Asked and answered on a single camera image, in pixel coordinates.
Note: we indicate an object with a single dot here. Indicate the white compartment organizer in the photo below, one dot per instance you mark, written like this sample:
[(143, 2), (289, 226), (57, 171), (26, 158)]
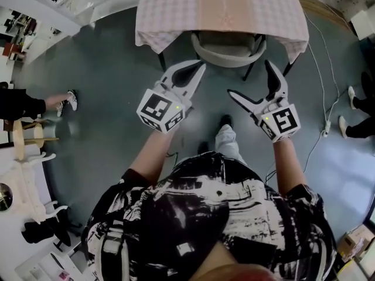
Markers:
[(38, 269)]

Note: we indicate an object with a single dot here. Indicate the white box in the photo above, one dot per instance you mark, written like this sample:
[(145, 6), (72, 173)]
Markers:
[(363, 23)]

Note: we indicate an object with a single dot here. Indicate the black and white patterned shirt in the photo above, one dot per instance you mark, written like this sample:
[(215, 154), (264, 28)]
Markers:
[(175, 215)]

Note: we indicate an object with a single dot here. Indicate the person's black shoe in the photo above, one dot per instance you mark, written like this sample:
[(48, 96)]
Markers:
[(225, 119), (204, 147)]

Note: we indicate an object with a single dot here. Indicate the white power strip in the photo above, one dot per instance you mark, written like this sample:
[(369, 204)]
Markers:
[(326, 129)]

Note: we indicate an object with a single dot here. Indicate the person's right forearm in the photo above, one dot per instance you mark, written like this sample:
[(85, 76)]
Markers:
[(288, 165)]

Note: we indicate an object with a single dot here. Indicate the white ornate vanity table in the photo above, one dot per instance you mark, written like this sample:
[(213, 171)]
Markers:
[(26, 186)]

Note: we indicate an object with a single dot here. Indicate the cardboard box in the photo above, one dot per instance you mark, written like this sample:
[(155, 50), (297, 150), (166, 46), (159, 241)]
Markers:
[(357, 239)]

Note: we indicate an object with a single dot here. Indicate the person's left forearm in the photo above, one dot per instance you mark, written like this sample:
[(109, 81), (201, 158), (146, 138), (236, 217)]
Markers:
[(152, 157)]

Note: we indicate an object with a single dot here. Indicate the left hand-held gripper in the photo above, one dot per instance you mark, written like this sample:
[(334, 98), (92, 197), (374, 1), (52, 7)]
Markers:
[(159, 108)]

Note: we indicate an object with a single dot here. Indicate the grey chair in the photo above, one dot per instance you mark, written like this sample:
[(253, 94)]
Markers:
[(225, 44)]

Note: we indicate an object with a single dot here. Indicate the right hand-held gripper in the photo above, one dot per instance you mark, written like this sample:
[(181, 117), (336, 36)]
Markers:
[(281, 121)]

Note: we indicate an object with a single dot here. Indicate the light grey trousers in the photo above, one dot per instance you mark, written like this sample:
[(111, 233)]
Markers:
[(227, 142)]

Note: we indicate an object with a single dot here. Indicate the person's face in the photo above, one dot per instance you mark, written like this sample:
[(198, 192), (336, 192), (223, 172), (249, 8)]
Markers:
[(231, 268)]

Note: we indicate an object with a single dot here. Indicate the round mirror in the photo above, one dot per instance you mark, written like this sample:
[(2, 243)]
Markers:
[(5, 198)]

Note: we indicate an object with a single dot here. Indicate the round wooden stool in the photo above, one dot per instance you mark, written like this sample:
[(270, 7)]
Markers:
[(19, 139)]

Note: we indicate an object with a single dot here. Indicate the white storage shelf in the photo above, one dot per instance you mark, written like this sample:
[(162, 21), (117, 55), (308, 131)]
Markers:
[(29, 37)]

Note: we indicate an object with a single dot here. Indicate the black office chair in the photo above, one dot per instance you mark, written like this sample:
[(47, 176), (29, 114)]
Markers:
[(38, 233)]

